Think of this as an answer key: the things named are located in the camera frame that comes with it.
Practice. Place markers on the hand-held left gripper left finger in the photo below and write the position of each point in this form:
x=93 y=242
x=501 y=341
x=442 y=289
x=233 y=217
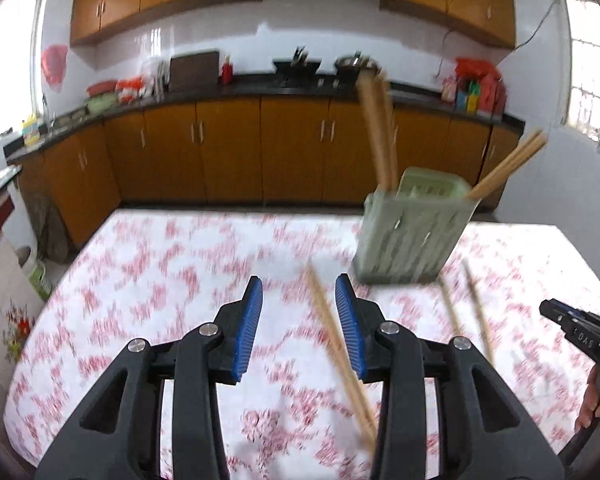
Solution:
x=247 y=330

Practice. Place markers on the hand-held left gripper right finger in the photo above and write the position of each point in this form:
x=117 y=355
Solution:
x=350 y=330

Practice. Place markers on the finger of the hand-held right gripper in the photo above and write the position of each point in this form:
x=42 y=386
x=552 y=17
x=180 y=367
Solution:
x=577 y=327

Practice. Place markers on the wooden chopstick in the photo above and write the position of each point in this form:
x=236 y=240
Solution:
x=389 y=130
x=505 y=160
x=327 y=320
x=479 y=310
x=451 y=305
x=372 y=130
x=511 y=169

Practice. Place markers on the green perforated utensil holder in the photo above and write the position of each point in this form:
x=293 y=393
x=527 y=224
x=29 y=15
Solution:
x=410 y=240

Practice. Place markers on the person's right hand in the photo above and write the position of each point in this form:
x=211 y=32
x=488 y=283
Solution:
x=592 y=402

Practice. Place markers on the red floral tablecloth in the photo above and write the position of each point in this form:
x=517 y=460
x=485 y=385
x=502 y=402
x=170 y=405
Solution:
x=180 y=285

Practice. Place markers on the wooden base cabinets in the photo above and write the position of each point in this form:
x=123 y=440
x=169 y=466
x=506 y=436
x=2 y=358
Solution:
x=230 y=150

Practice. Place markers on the white green bucket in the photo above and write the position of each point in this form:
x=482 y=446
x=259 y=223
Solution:
x=37 y=280

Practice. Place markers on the grey sack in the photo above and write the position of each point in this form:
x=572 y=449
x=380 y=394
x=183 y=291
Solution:
x=50 y=230

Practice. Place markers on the black kitchen countertop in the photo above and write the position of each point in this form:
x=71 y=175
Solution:
x=205 y=95

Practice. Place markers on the yellow box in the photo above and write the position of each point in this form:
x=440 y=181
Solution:
x=472 y=102

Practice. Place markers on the dark red bottle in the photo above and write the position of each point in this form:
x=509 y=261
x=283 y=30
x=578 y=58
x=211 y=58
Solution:
x=487 y=94

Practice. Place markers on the gas stove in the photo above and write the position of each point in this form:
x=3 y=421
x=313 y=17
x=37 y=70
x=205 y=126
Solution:
x=310 y=82

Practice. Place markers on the small red bottle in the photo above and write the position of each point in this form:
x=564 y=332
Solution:
x=227 y=71

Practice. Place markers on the red label bottle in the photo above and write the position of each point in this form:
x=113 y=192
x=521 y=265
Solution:
x=449 y=89

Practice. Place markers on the dark cutting board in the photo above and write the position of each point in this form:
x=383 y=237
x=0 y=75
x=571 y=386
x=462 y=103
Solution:
x=194 y=71

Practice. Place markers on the black pot with lid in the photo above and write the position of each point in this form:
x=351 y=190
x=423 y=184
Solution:
x=350 y=65

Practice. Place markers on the black wok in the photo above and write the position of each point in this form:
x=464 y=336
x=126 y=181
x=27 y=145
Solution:
x=295 y=67

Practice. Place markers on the barred window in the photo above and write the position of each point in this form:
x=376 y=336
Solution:
x=595 y=60

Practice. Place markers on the green basin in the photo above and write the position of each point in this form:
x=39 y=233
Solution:
x=101 y=105

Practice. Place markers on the red bag on counter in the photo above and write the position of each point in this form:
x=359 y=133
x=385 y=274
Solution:
x=130 y=87

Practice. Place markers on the white plastic bag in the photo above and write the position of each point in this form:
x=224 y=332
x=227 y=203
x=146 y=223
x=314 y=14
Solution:
x=154 y=72

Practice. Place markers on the red bag over bottles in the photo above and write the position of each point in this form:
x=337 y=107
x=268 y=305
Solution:
x=472 y=67

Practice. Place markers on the red bowl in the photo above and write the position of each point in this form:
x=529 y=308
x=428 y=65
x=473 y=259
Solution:
x=101 y=88

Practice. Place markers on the yellow detergent bottle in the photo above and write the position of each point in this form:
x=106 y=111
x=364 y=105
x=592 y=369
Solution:
x=31 y=134

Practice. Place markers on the red plastic bag on wall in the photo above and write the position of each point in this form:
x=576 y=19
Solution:
x=54 y=65

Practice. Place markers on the window with white frame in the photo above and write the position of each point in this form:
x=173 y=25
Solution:
x=5 y=60

